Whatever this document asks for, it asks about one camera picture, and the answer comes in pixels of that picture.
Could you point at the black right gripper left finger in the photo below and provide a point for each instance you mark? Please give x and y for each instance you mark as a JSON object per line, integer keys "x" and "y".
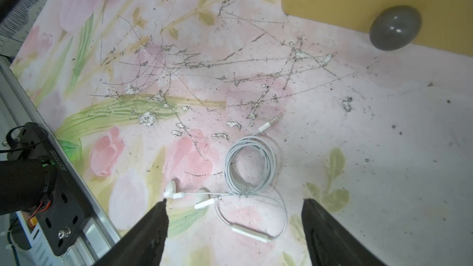
{"x": 144, "y": 244}

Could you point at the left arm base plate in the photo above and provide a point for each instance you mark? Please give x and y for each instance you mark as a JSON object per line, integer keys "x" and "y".
{"x": 66, "y": 210}

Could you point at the yellow bottom drawer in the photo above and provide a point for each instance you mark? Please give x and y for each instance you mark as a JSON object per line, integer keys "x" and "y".
{"x": 377, "y": 3}

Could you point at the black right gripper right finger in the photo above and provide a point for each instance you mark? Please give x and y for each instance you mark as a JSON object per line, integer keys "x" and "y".
{"x": 329, "y": 243}

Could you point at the white earphones middle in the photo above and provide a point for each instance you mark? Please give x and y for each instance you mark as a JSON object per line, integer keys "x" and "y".
{"x": 250, "y": 169}

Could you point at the aluminium rail frame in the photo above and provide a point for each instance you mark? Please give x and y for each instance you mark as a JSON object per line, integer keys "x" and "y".
{"x": 98, "y": 235}

